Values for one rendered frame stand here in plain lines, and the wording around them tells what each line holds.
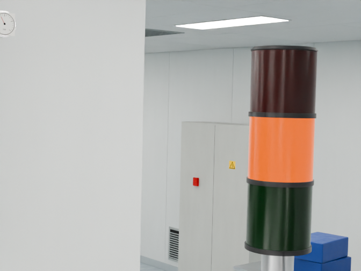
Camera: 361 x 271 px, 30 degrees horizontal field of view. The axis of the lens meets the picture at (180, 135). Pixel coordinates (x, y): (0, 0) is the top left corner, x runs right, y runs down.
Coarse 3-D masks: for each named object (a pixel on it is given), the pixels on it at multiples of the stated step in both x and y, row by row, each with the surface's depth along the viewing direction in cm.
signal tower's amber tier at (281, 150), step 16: (256, 128) 50; (272, 128) 49; (288, 128) 48; (304, 128) 49; (256, 144) 50; (272, 144) 49; (288, 144) 48; (304, 144) 49; (256, 160) 50; (272, 160) 49; (288, 160) 48; (304, 160) 49; (256, 176) 50; (272, 176) 49; (288, 176) 49; (304, 176) 49
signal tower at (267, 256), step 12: (252, 48) 50; (264, 48) 49; (276, 48) 48; (288, 48) 48; (300, 48) 48; (312, 48) 49; (252, 180) 50; (264, 252) 49; (276, 252) 49; (288, 252) 49; (300, 252) 49; (264, 264) 51; (276, 264) 50; (288, 264) 50
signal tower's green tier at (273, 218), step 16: (256, 192) 50; (272, 192) 49; (288, 192) 49; (304, 192) 49; (256, 208) 50; (272, 208) 49; (288, 208) 49; (304, 208) 49; (256, 224) 50; (272, 224) 49; (288, 224) 49; (304, 224) 49; (256, 240) 50; (272, 240) 49; (288, 240) 49; (304, 240) 49
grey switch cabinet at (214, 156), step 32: (192, 128) 803; (224, 128) 761; (192, 160) 804; (224, 160) 762; (192, 192) 805; (224, 192) 763; (192, 224) 806; (224, 224) 764; (192, 256) 807; (224, 256) 765; (256, 256) 742
